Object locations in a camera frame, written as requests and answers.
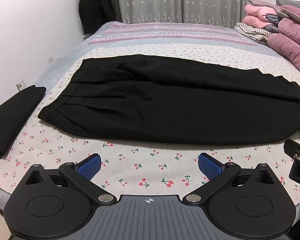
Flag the cherry print blanket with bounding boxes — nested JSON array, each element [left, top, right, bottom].
[[0, 42, 300, 207]]

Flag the striped folded garment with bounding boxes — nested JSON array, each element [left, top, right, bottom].
[[234, 23, 270, 45]]

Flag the pink folded clothes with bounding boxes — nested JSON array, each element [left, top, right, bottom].
[[242, 0, 286, 33]]

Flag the folded black garment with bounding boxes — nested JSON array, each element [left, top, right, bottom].
[[0, 85, 46, 158]]

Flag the grey bed sheet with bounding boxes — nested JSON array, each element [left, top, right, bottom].
[[0, 19, 300, 215]]

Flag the pink striped blanket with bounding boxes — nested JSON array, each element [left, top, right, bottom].
[[89, 22, 255, 46]]

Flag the white wall socket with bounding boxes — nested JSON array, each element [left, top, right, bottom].
[[17, 80, 26, 92]]

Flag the black pants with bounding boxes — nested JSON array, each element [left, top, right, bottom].
[[38, 55, 300, 145]]

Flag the dark hanging clothes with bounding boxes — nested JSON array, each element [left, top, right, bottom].
[[78, 0, 122, 34]]

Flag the grey star curtain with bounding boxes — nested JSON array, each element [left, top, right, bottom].
[[119, 0, 246, 28]]

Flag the mauve folded duvet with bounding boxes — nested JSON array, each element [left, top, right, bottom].
[[268, 0, 300, 72]]

